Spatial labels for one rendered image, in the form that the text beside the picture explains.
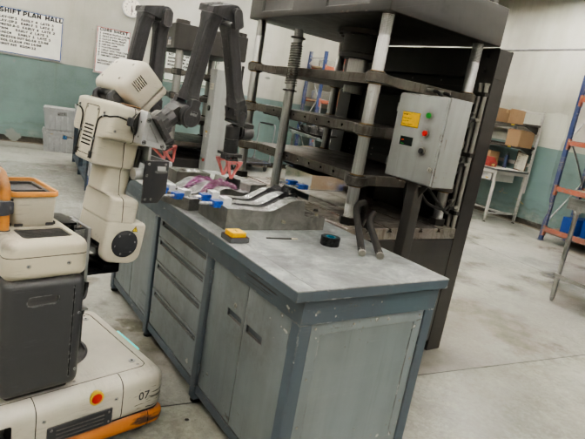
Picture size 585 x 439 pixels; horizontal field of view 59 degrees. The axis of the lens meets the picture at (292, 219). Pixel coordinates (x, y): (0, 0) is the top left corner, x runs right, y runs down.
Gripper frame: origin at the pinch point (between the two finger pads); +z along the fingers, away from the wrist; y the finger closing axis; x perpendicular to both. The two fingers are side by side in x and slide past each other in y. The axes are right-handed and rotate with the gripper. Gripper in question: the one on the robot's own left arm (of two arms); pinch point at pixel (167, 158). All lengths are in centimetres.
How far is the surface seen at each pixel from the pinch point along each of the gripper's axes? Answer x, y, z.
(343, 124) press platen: -88, -29, 14
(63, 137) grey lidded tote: -152, 587, 158
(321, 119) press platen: -92, -10, 15
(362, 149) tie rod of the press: -74, -51, 17
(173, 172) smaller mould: -21, 38, 26
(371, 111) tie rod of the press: -83, -52, 1
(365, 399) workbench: 12, -113, 68
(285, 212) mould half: -17, -53, 22
